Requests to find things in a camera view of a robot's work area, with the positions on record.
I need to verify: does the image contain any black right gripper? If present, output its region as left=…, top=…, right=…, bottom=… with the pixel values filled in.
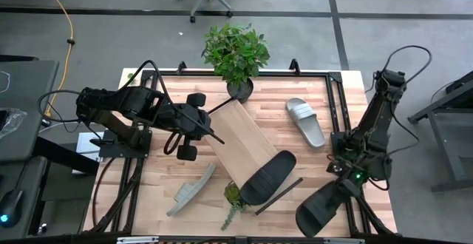
left=327, top=155, right=370, bottom=200

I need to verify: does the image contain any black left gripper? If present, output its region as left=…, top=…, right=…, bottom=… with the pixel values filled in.
left=158, top=92, right=225, bottom=163

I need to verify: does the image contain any black rubber slide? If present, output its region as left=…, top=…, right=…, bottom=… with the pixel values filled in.
left=294, top=180, right=354, bottom=238
left=239, top=149, right=298, bottom=206

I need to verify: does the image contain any grey rubber slide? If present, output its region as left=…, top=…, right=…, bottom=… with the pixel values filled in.
left=285, top=97, right=327, bottom=149
left=166, top=162, right=217, bottom=218

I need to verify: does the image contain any succulent plant in black pot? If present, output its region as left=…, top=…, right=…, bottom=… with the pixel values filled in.
left=220, top=180, right=256, bottom=232

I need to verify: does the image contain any leafy green potted plant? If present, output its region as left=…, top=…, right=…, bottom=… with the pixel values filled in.
left=201, top=22, right=271, bottom=104

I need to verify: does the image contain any black metal side table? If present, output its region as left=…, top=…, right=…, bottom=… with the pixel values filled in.
left=407, top=70, right=473, bottom=194

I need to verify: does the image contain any white paper sheet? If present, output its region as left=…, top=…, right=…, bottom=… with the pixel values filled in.
left=72, top=132, right=105, bottom=175

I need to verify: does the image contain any dark grey desk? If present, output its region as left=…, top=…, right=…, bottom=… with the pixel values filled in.
left=0, top=59, right=60, bottom=163

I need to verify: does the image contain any clear plastic bag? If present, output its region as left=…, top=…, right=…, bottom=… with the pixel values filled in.
left=0, top=107, right=27, bottom=140

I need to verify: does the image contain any black computer mouse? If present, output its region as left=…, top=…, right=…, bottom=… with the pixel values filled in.
left=0, top=189, right=24, bottom=228

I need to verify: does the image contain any black aluminium table frame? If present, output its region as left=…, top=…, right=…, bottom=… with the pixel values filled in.
left=83, top=58, right=399, bottom=238

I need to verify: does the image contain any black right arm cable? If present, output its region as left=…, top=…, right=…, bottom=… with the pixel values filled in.
left=364, top=44, right=433, bottom=157

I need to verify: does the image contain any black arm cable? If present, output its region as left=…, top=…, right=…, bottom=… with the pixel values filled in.
left=36, top=59, right=171, bottom=123
left=364, top=44, right=433, bottom=157

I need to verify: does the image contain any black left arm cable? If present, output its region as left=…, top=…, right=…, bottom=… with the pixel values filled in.
left=36, top=59, right=171, bottom=123

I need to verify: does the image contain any yellow cable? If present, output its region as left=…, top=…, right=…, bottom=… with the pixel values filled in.
left=36, top=0, right=75, bottom=118

